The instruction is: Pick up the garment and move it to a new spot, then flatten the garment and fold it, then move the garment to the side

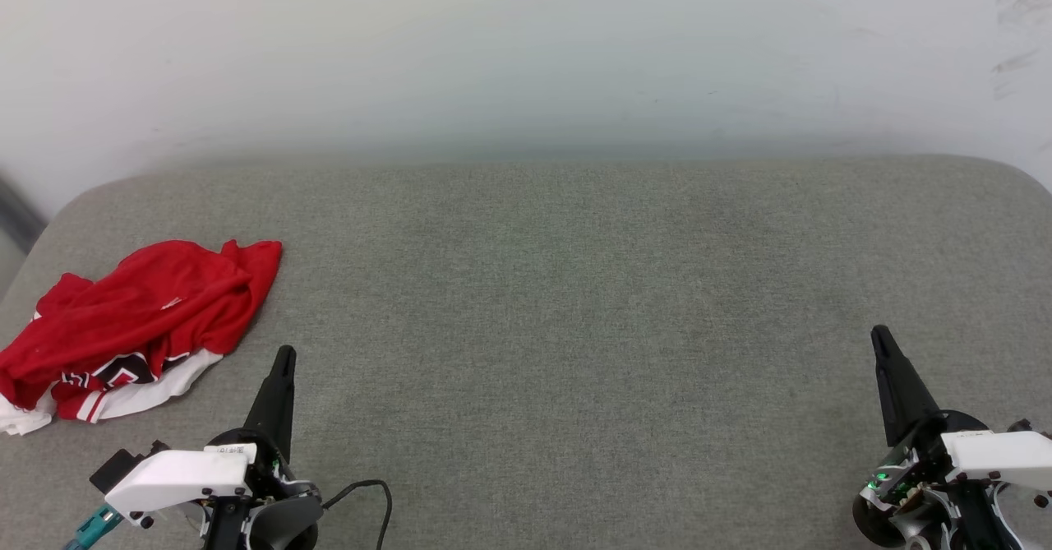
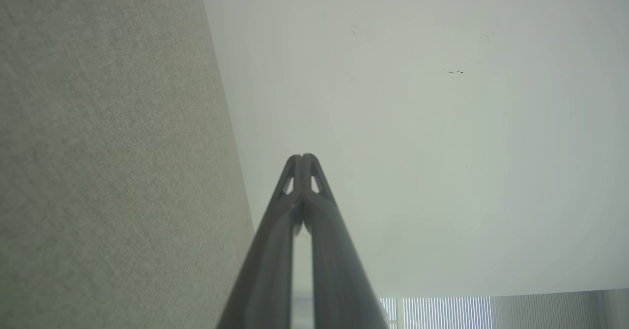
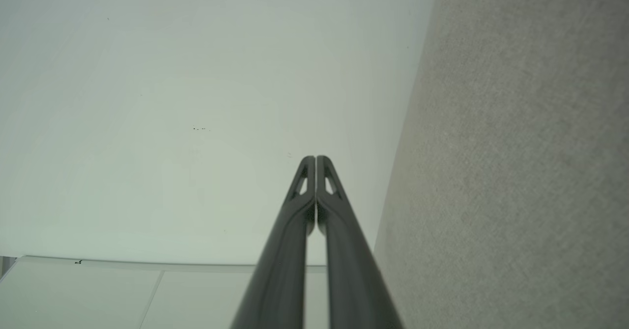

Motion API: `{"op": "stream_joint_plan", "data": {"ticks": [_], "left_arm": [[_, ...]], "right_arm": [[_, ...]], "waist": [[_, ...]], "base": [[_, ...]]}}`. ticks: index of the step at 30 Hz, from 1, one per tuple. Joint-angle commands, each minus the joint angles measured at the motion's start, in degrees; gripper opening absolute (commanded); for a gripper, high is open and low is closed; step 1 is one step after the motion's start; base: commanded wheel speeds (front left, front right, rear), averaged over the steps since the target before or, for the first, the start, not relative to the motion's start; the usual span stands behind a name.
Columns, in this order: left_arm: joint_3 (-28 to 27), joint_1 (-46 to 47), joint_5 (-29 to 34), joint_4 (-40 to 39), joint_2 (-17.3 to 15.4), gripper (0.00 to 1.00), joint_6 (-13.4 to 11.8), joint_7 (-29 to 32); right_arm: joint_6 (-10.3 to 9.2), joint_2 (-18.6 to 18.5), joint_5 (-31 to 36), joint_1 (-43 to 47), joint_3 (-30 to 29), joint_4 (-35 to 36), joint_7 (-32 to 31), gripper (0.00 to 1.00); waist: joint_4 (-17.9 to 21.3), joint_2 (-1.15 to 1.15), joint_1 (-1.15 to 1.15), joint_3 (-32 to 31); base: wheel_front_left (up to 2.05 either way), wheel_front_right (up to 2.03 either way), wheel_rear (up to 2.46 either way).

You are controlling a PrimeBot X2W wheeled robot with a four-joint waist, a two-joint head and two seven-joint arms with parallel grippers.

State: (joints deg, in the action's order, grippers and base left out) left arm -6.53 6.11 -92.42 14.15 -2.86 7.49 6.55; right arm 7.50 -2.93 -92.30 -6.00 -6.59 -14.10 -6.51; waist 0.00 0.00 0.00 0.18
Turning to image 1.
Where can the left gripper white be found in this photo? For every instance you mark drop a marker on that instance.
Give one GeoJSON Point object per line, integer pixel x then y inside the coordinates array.
{"type": "Point", "coordinates": [181, 476]}

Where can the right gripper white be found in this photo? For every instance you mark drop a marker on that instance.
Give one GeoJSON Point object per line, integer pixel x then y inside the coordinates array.
{"type": "Point", "coordinates": [994, 455]}

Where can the red basketball jersey white sleeves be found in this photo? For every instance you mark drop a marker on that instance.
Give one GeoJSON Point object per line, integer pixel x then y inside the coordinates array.
{"type": "Point", "coordinates": [140, 311]}

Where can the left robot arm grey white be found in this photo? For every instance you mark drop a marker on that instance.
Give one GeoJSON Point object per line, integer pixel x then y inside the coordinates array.
{"type": "Point", "coordinates": [288, 521]}

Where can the grey metal bar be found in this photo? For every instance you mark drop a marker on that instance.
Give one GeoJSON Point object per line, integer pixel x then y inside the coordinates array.
{"type": "Point", "coordinates": [18, 213]}

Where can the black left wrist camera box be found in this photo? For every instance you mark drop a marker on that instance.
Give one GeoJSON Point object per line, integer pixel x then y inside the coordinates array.
{"type": "Point", "coordinates": [115, 469]}

